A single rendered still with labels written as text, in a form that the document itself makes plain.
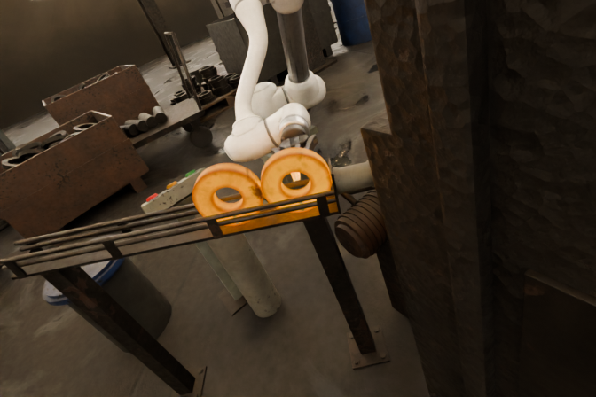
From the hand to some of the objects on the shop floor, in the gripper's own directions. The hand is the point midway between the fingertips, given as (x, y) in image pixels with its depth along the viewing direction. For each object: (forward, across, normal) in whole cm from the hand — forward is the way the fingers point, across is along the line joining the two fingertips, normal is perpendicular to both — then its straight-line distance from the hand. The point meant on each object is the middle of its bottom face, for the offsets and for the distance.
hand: (294, 167), depth 75 cm
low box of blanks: (-171, +198, -56) cm, 268 cm away
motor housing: (-10, -15, -71) cm, 73 cm away
